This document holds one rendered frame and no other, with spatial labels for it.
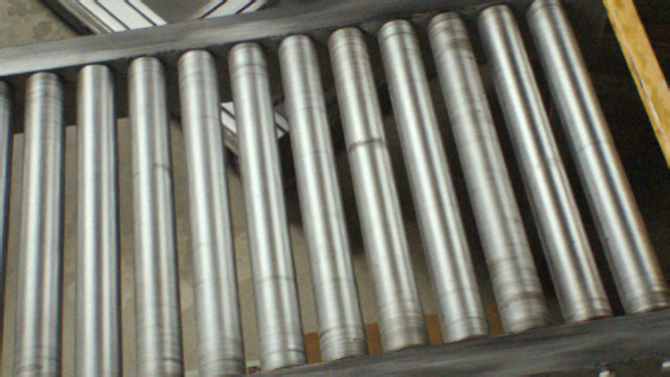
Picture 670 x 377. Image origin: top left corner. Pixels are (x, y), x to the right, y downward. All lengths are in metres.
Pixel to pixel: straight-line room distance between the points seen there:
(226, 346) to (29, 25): 1.60
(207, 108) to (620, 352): 0.55
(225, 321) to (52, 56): 0.45
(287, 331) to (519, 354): 0.24
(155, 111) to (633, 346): 0.62
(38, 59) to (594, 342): 0.76
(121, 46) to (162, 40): 0.05
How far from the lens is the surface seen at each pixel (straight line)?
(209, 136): 1.20
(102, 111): 1.26
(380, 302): 1.07
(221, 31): 1.30
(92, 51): 1.32
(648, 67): 1.24
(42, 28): 2.53
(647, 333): 1.07
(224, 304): 1.08
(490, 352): 1.04
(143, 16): 2.18
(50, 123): 1.27
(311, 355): 1.91
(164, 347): 1.07
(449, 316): 1.06
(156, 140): 1.21
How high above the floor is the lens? 1.75
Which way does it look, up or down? 56 degrees down
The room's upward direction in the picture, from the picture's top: 7 degrees counter-clockwise
